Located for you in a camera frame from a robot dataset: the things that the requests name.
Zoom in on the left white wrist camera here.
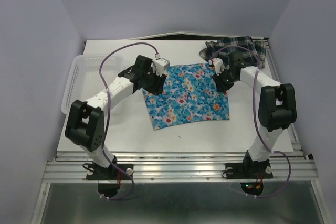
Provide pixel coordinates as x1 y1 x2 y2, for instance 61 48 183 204
152 58 170 76

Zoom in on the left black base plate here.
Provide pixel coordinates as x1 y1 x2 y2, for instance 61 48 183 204
82 163 133 181

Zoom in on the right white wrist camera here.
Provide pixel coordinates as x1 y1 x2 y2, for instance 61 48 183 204
208 58 226 76

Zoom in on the aluminium mounting rail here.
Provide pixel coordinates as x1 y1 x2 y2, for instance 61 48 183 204
43 151 318 183

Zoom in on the navy plaid skirt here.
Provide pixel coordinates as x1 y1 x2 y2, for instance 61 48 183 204
199 36 267 68

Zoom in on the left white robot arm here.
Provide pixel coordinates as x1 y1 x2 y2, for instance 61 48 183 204
65 55 170 179

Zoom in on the white plastic basket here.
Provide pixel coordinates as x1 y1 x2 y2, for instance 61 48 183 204
61 54 123 114

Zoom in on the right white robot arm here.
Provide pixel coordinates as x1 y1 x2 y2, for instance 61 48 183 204
209 51 297 179

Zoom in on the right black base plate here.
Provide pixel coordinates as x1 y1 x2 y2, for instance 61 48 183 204
224 162 274 180

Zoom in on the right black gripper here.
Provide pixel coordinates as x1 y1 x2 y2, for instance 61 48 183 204
211 68 237 93

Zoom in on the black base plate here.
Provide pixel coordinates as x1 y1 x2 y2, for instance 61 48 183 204
82 163 133 181
224 162 274 180

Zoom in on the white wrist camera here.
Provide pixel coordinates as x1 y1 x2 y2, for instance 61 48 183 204
208 58 226 76
152 58 170 76

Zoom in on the blue floral skirt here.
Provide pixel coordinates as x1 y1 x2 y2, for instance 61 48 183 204
142 63 230 130

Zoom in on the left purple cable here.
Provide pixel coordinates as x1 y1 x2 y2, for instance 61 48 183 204
98 42 161 200

